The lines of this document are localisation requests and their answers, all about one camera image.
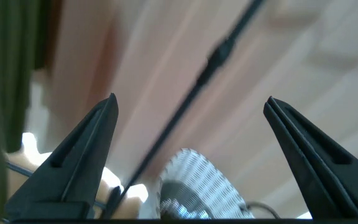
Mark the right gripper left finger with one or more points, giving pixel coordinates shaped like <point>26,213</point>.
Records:
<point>73,193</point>

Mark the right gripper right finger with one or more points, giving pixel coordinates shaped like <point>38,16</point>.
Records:
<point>337,193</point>

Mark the white laundry basket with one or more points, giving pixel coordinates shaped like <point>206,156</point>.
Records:
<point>197,177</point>

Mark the black clothes rack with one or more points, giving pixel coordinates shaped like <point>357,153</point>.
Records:
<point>219,56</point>

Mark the beige curtain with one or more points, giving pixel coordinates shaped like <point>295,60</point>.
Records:
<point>306,62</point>

